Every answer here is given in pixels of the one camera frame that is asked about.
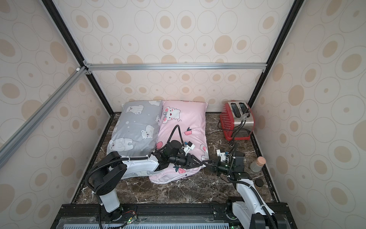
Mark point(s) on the small black round lid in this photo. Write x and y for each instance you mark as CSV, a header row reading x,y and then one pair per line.
x,y
259,182

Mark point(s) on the pink cartoon print pillow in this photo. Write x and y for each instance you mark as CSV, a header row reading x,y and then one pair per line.
x,y
190,116

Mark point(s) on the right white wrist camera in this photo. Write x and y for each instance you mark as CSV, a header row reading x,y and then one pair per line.
x,y
223,155

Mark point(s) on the small cork-topped glass jar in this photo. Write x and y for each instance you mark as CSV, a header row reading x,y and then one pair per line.
x,y
257,165

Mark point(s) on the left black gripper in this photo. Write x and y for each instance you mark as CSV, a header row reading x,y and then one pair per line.
x,y
192,166

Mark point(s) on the left diagonal aluminium bar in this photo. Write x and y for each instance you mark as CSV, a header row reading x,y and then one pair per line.
x,y
18,138

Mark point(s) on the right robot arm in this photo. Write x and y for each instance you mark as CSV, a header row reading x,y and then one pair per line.
x,y
252,211

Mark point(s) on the grey bear print pillow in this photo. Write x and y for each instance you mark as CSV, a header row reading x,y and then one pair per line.
x,y
135,135

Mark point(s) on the red and silver toaster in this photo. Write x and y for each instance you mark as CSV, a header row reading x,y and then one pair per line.
x,y
237,121

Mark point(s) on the horizontal aluminium frame bar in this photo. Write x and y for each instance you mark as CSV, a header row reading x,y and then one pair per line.
x,y
172,67

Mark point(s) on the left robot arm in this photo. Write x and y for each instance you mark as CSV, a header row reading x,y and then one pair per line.
x,y
104,177

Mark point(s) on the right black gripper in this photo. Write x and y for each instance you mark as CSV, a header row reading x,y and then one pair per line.
x,y
217,165

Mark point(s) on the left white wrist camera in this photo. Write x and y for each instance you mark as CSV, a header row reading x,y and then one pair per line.
x,y
188,146

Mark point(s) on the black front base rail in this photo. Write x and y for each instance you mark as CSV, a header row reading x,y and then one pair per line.
x,y
149,216

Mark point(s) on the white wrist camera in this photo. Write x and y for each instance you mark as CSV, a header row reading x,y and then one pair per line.
x,y
188,146
223,155

